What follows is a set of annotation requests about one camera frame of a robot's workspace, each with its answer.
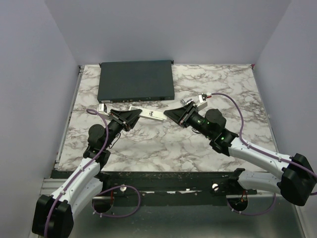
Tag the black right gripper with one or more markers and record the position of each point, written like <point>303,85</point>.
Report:
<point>183,113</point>

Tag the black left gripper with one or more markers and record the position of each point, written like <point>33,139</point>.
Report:
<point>133,115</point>

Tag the white remote control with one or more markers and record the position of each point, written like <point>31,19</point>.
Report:
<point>144,112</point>

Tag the white battery cover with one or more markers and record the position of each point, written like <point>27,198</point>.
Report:
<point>155,115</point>

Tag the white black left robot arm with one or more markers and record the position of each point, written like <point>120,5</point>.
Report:
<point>55,213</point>

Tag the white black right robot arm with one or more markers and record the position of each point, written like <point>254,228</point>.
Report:
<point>290,176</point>

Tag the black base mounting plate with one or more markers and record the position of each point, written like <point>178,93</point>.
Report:
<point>128,189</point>

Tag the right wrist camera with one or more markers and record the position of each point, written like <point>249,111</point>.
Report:
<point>203,100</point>

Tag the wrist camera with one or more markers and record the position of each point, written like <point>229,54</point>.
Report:
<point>102,109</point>
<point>203,100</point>

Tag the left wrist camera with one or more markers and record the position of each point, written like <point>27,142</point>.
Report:
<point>102,109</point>

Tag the dark network switch box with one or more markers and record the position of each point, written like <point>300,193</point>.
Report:
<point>132,81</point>

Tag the aluminium table edge rail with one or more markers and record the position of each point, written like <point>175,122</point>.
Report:
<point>68,118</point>

